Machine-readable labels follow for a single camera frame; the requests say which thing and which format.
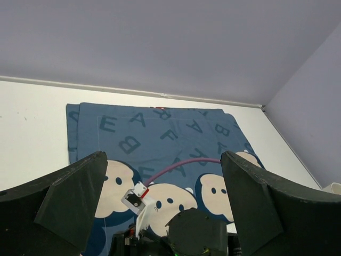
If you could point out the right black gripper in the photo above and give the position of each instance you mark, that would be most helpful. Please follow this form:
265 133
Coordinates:
190 232

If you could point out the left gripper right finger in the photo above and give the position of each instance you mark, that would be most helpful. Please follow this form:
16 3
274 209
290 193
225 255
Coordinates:
276 216

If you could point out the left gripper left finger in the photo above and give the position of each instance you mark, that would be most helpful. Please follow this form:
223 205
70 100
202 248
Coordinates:
54 214

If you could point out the blue cartoon placemat cloth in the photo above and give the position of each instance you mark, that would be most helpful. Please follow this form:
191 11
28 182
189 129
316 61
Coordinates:
160 145

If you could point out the white mug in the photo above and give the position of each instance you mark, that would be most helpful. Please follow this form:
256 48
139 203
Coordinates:
334 188

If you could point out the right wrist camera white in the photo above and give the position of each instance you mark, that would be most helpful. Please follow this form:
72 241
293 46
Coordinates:
139 202

